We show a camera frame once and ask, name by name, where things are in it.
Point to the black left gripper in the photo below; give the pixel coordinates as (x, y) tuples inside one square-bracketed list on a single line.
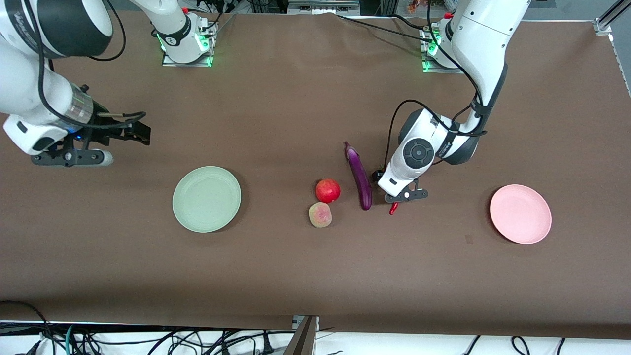
[(378, 175)]

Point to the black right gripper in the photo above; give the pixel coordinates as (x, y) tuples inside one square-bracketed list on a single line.
[(104, 129)]

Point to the red chili pepper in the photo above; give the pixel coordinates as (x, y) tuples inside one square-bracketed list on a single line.
[(393, 209)]

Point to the red apple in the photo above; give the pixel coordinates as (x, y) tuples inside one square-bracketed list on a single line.
[(328, 191)]

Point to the pink yellow peach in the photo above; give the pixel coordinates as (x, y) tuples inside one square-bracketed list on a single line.
[(320, 215)]

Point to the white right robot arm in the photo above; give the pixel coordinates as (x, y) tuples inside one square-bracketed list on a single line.
[(29, 88)]

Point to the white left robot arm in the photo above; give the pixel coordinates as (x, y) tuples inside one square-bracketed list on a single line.
[(483, 44)]

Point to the purple eggplant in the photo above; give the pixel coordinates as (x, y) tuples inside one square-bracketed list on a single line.
[(360, 177)]

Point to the light green round plate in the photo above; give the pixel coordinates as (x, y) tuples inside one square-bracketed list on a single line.
[(207, 199)]

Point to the brown table cover cloth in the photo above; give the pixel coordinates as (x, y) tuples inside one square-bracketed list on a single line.
[(296, 266)]

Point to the pink round plate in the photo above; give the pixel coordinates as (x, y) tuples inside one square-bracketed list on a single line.
[(520, 214)]

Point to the orange background object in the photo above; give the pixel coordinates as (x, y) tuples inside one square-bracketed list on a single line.
[(417, 6)]

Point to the grey box device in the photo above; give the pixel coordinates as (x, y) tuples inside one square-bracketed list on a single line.
[(323, 6)]

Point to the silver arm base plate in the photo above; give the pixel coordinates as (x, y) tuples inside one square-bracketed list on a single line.
[(443, 70), (170, 61)]

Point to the dark brown post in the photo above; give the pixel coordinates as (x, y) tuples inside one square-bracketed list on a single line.
[(301, 339)]

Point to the aluminium frame profile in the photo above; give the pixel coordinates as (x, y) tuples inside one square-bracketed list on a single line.
[(611, 17)]

